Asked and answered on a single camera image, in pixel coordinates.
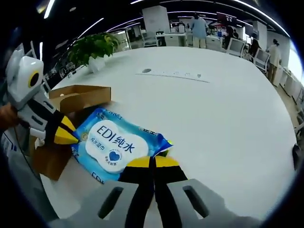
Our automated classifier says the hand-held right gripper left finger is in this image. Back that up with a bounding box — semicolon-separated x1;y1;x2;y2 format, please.
47;156;155;228

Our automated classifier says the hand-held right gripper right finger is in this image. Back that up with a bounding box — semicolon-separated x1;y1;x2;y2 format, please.
153;156;264;228

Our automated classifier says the brown cardboard shoe box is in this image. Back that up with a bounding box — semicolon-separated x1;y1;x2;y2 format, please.
29;85;112;181

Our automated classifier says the blue wet wipes soft pack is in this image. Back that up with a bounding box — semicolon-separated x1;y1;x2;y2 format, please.
70;107;175;185

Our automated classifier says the potted green plant white pot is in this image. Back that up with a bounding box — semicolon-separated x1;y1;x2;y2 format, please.
67;32;121;73

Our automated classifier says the ceiling light strip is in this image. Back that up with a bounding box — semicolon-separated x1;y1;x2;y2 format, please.
77;18;105;40
44;0;56;19

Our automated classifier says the black computer mouse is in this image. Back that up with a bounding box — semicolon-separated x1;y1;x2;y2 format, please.
292;143;303;171

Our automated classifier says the white office chair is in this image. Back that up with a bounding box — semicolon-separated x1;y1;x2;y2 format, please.
227;38;247;57
253;48;271;72
142;30;159;47

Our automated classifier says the white square pillar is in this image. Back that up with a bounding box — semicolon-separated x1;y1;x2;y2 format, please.
142;5;171;34

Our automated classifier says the white office desk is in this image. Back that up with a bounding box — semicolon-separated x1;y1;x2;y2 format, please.
155;32;190;47
279;67;300;100

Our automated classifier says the dark red wall screen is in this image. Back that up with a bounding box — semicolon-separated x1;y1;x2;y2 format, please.
216;13;238;26

